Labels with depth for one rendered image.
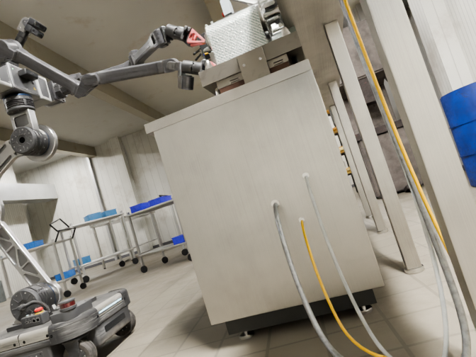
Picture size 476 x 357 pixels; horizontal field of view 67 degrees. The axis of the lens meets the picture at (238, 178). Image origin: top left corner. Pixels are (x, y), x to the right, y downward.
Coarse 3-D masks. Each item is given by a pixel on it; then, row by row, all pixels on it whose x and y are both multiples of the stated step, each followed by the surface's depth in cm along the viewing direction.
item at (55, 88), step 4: (52, 84) 208; (56, 84) 209; (52, 88) 208; (56, 88) 208; (60, 88) 208; (64, 88) 208; (52, 92) 208; (56, 92) 208; (60, 92) 208; (64, 92) 209; (68, 92) 210; (56, 96) 208; (60, 96) 210; (64, 96) 212; (56, 100) 208; (60, 100) 211; (64, 100) 215
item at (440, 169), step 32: (384, 0) 68; (384, 32) 69; (352, 64) 156; (384, 64) 72; (416, 64) 67; (352, 96) 156; (416, 96) 67; (352, 128) 256; (416, 128) 67; (352, 160) 345; (384, 160) 153; (416, 160) 71; (448, 160) 66; (384, 192) 153; (448, 192) 66; (384, 224) 251; (448, 224) 66; (416, 256) 150
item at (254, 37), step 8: (248, 32) 154; (256, 32) 153; (232, 40) 156; (240, 40) 155; (248, 40) 154; (256, 40) 153; (264, 40) 152; (216, 48) 158; (224, 48) 157; (232, 48) 156; (240, 48) 155; (248, 48) 154; (216, 56) 158; (224, 56) 157; (232, 56) 156
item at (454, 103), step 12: (468, 84) 307; (444, 96) 327; (456, 96) 315; (468, 96) 307; (444, 108) 335; (456, 108) 318; (468, 108) 309; (456, 120) 321; (468, 120) 311; (456, 132) 326; (468, 132) 313; (456, 144) 336; (468, 144) 316; (468, 156) 320; (468, 168) 325
